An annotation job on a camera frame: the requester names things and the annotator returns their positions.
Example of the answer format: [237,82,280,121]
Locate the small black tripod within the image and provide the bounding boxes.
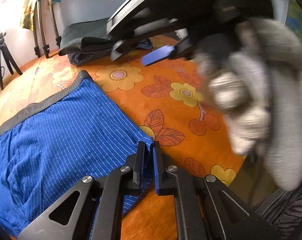
[0,33,23,90]

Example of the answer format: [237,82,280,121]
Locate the large silver tripod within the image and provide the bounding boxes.
[31,0,63,59]

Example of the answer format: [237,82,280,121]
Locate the dark folded clothes pile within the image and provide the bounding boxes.
[58,17,153,67]

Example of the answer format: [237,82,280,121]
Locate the grey knit gloved hand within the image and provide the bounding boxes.
[193,18,302,191]

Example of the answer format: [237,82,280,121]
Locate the blue striped pants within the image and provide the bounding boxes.
[0,70,152,237]

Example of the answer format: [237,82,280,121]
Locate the orange floral bed sheet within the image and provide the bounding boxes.
[0,35,247,240]

